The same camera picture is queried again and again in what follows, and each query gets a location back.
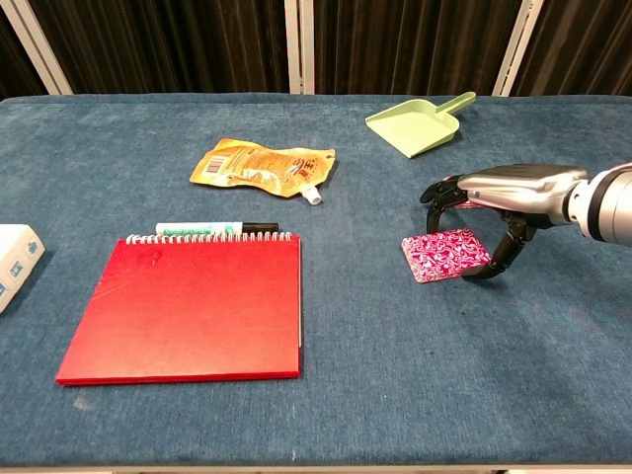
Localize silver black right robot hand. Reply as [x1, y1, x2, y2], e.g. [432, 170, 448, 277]
[419, 164, 592, 282]

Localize red white patterned box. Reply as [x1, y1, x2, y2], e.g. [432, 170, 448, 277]
[400, 226, 493, 285]

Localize light green dustpan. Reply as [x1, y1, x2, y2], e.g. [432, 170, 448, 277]
[364, 91, 478, 160]

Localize blue table cloth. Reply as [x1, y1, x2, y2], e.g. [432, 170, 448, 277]
[0, 93, 632, 468]

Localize orange spout pouch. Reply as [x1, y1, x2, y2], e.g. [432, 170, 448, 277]
[189, 137, 338, 205]

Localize white green marker pen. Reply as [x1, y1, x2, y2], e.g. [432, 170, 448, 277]
[155, 221, 280, 237]

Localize red spiral notebook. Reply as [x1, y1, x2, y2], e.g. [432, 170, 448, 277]
[54, 230, 303, 387]

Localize dark pleated curtain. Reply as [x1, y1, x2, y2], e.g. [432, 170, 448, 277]
[0, 0, 632, 101]

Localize white blue printed box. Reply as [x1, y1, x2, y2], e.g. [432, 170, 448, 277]
[0, 223, 46, 315]

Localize white frame post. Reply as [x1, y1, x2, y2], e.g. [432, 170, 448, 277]
[492, 0, 540, 98]
[284, 0, 316, 96]
[0, 0, 75, 96]

